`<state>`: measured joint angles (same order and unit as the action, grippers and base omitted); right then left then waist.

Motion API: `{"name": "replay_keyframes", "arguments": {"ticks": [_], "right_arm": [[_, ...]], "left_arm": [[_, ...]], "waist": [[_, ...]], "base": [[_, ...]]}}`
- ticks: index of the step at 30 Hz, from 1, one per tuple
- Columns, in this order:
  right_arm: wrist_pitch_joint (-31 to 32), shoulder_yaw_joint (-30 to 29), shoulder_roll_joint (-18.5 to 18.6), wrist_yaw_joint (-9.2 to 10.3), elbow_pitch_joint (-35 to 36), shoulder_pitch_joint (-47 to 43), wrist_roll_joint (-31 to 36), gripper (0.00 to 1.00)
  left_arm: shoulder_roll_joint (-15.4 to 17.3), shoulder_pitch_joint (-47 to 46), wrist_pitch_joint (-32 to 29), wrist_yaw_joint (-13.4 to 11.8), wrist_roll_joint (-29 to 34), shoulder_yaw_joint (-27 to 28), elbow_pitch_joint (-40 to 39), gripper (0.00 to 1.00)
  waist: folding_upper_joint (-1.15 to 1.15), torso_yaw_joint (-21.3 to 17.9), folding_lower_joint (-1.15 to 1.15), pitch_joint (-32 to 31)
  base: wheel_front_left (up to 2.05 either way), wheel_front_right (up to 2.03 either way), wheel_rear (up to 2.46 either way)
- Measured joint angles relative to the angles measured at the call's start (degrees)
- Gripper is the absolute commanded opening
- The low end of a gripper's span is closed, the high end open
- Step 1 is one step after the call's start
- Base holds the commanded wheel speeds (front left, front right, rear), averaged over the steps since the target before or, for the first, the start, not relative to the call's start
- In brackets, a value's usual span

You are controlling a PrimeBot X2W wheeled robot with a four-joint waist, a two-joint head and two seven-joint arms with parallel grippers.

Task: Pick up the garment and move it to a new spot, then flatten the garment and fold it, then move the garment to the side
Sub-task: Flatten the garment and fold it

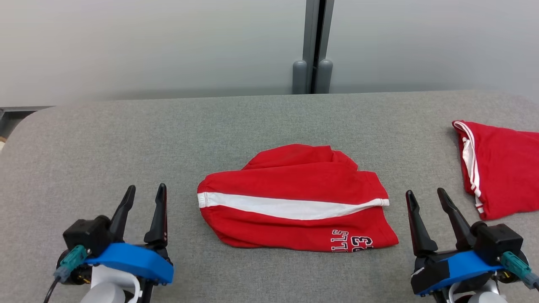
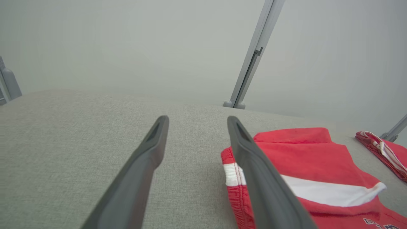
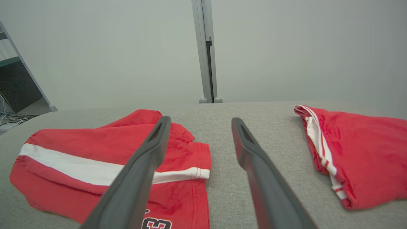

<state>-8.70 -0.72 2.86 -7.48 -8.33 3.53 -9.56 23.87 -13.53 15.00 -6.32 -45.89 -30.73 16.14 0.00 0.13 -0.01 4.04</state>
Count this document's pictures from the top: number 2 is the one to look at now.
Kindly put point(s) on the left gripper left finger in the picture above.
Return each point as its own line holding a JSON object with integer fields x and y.
{"x": 127, "y": 197}

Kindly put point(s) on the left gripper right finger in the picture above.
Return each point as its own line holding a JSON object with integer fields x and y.
{"x": 270, "y": 203}

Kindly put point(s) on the bright red white number jersey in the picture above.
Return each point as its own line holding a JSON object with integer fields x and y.
{"x": 318, "y": 159}

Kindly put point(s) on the crimson garment with white patches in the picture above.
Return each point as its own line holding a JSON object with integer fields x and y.
{"x": 370, "y": 143}

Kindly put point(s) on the grey fabric upholstered surface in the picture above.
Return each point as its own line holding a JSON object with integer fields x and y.
{"x": 79, "y": 143}

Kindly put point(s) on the grey partition post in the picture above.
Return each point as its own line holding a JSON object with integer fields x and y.
{"x": 245, "y": 74}
{"x": 11, "y": 86}
{"x": 394, "y": 130}

